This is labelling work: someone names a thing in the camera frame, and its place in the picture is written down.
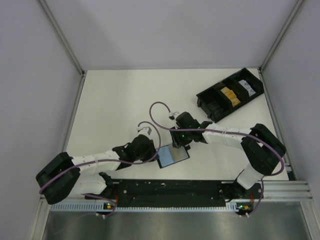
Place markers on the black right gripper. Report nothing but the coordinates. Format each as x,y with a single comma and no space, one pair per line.
179,141

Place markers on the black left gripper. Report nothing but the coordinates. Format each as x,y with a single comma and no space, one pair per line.
152,150

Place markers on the black leather card holder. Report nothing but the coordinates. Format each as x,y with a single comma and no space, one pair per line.
169,155

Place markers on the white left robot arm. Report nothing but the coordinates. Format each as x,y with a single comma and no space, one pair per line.
70,176

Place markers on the stack of black cards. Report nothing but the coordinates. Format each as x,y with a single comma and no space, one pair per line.
216,108

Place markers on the upper silver card in bin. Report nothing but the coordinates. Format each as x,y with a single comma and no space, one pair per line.
245,84

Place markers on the silver card in bin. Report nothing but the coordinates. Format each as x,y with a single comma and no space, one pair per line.
245,84
250,91

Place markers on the lower silver card in bin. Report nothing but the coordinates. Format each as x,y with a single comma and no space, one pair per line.
250,91

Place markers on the black left storage bin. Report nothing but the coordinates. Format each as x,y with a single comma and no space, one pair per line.
210,94

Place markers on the black storage bin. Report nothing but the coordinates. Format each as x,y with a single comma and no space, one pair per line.
210,94
253,81

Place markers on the black right storage bin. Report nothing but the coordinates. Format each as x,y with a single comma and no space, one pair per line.
253,81

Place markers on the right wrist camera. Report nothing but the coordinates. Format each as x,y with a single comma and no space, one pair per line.
172,115

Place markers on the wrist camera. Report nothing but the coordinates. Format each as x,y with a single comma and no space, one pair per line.
172,115
146,131

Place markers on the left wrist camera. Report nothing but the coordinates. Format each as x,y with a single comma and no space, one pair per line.
146,131

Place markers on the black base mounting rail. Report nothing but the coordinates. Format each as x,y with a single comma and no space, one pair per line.
178,193

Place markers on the white slotted cable duct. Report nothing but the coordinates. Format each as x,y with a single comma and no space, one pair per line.
103,207

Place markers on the front aluminium frame rail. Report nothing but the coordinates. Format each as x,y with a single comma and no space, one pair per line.
274,189

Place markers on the left aluminium frame post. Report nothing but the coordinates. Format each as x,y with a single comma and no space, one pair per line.
60,36

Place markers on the aluminium corner frame post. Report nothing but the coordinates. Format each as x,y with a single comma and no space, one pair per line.
299,4

